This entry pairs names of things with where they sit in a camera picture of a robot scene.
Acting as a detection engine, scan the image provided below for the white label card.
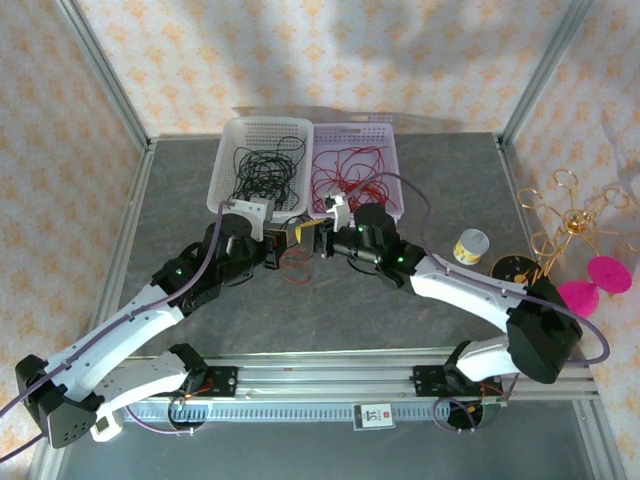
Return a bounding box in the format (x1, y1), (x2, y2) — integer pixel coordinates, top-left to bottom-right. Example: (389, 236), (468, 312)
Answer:
(352, 402), (396, 431)

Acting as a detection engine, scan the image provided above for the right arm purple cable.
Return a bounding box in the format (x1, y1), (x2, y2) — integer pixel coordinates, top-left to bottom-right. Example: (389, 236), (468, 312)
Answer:
(344, 172), (611, 434)

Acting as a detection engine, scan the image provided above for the aluminium mounting rail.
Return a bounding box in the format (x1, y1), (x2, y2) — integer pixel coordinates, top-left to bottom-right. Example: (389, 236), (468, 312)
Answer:
(119, 349), (601, 402)

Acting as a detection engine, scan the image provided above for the lavender perforated plastic basket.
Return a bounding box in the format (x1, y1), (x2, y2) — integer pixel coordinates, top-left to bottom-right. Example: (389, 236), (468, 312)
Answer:
(307, 121), (405, 224)

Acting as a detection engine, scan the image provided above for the aluminium side rail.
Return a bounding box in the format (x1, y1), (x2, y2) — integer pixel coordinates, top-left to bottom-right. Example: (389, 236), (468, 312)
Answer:
(494, 134), (546, 261)
(64, 139), (157, 351)

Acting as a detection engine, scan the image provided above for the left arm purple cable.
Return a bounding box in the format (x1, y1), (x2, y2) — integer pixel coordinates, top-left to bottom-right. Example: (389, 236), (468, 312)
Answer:
(0, 199), (239, 464)

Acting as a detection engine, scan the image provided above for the small white yellow jar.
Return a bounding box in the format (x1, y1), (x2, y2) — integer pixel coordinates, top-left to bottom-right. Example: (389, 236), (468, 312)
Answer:
(452, 228), (490, 266)

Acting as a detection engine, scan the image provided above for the gold wire ornament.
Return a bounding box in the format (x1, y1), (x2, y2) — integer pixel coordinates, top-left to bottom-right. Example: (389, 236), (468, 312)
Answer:
(516, 168), (640, 286)

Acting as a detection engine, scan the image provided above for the pink fluffy disc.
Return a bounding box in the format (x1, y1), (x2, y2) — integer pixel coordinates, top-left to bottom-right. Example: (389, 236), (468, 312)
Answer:
(557, 280), (601, 319)
(586, 255), (634, 295)

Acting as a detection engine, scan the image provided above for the aluminium frame post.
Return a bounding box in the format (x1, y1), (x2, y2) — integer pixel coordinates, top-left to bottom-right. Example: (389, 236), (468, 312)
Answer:
(499, 0), (596, 146)
(54, 0), (154, 151)
(574, 399), (629, 480)
(24, 439), (69, 480)

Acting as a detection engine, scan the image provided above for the black cable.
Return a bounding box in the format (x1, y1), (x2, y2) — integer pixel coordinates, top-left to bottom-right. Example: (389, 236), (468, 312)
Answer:
(232, 133), (309, 214)
(233, 149), (297, 202)

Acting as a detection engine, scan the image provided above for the black round disc base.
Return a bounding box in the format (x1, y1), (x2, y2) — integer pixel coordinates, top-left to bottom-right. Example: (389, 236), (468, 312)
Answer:
(489, 253), (544, 291)

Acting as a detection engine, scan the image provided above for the grey slotted cable duct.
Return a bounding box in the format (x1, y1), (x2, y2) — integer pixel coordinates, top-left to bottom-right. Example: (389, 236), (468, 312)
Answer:
(119, 402), (509, 424)

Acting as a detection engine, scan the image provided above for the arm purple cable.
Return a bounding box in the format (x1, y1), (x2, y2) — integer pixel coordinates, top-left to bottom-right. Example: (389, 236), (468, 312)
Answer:
(0, 199), (239, 464)
(344, 172), (611, 434)

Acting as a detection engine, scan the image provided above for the white perforated plastic basket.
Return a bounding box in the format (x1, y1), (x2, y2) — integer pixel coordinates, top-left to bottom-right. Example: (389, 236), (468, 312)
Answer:
(206, 115), (315, 219)

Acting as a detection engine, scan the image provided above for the white digital timer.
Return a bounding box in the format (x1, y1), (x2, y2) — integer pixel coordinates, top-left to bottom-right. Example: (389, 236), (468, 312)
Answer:
(89, 413), (124, 444)

